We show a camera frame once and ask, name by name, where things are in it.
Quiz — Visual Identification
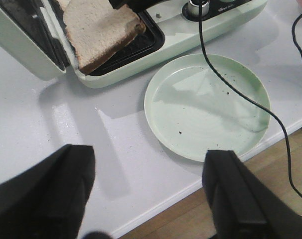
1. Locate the bread slice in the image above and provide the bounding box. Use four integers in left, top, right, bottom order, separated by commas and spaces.
63, 0, 146, 75

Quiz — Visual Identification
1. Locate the black cable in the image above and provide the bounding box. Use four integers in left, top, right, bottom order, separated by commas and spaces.
291, 7, 302, 84
197, 0, 302, 207

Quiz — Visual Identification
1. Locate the green breakfast maker lid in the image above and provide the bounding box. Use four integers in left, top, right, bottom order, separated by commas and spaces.
0, 0, 70, 80

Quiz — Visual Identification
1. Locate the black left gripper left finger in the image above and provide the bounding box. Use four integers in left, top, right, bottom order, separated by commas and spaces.
0, 144, 95, 239

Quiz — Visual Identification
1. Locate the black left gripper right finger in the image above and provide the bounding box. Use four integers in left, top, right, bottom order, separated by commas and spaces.
202, 150, 302, 239

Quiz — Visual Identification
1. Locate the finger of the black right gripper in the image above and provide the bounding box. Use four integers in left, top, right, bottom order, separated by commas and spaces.
109, 0, 163, 12

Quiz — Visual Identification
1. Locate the silver left control knob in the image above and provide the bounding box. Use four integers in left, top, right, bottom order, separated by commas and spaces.
186, 0, 210, 16

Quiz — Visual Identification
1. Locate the green breakfast maker base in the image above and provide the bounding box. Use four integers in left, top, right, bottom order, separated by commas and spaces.
75, 0, 267, 88

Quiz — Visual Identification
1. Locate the green round plate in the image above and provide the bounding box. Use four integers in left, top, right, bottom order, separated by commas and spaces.
144, 54, 270, 162

